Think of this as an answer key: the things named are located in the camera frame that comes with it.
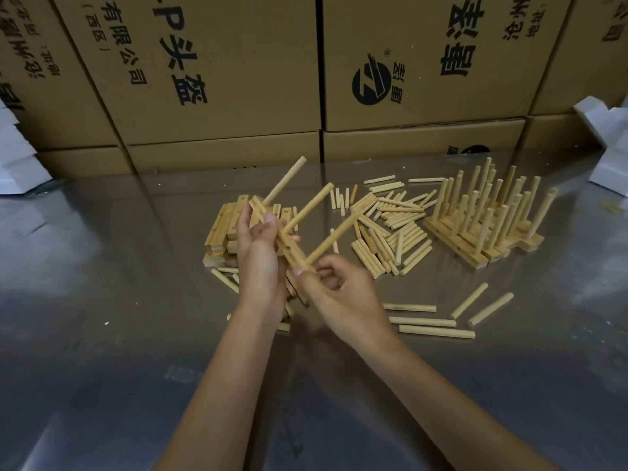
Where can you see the person's left forearm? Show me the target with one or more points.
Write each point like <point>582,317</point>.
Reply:
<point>221,397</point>

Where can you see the person's right hand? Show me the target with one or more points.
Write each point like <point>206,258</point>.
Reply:
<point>348,309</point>

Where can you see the person's left hand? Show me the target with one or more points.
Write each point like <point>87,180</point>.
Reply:
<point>260,274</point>

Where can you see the pile of wooden dowels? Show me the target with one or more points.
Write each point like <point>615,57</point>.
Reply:
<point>397,225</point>

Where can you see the stack of white foam blocks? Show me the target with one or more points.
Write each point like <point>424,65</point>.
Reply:
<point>19,166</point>
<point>613,161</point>

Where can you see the pile of drilled wooden bars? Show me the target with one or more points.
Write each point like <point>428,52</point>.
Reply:
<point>218,235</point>

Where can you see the person's right forearm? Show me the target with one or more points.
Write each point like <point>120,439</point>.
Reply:
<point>456,412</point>

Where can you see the clear tape patch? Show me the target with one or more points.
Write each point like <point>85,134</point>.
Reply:
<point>179,374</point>

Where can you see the shiny metal table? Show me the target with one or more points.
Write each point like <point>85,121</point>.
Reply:
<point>98,309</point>

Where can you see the stack of brown cardboard boxes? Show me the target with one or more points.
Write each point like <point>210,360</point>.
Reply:
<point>235,68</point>

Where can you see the drilled wooden block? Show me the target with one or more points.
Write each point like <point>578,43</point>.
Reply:
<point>508,249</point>
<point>294,255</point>
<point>495,254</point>
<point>451,245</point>
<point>536,244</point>
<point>524,242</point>
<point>539,237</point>
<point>516,245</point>
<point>531,221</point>

